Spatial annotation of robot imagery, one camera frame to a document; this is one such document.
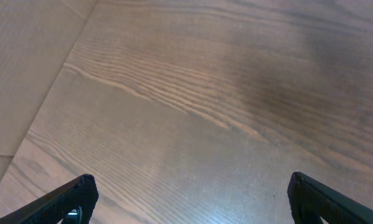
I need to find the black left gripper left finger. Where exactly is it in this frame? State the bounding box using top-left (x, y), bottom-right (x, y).
top-left (0, 174), bottom-right (99, 224)

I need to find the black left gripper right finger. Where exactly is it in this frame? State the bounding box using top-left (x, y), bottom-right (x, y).
top-left (287, 172), bottom-right (373, 224)

